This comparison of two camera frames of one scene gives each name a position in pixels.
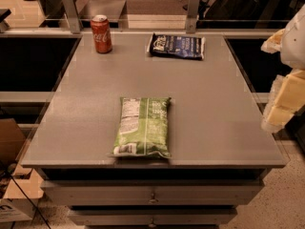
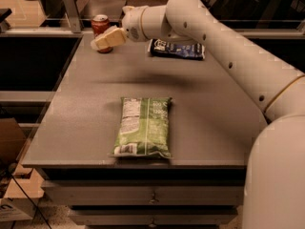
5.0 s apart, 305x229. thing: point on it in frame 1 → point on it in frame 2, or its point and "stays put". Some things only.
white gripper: (295, 43) → (132, 23)
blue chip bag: (185, 47) stays put
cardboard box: (19, 186) stays put
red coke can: (100, 26) stays put
